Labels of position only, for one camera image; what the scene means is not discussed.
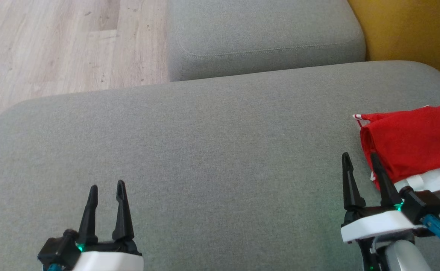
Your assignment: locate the red Bulls 23 jersey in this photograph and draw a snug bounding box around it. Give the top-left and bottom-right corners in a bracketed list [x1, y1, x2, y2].
[359, 104, 440, 193]

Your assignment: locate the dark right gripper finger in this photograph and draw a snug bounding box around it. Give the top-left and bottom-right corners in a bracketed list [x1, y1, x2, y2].
[341, 152, 367, 211]
[369, 152, 404, 208]

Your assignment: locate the yellow cushion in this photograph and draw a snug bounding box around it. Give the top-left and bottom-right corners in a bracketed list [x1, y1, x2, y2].
[347, 0, 440, 86]

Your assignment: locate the small grey sofa cushion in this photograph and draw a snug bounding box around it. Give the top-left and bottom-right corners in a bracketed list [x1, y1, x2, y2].
[167, 0, 367, 82]

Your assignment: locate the large grey sofa seat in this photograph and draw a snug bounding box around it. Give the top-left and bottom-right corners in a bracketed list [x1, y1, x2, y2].
[0, 60, 440, 271]

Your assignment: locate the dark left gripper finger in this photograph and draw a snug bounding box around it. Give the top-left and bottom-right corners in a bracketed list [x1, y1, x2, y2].
[111, 180, 135, 243]
[77, 184, 99, 246]

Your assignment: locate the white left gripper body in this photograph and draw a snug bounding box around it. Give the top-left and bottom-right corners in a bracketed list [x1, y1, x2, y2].
[71, 240, 145, 271]

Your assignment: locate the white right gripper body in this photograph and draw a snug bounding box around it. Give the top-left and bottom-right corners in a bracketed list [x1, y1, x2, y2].
[340, 206, 428, 244]

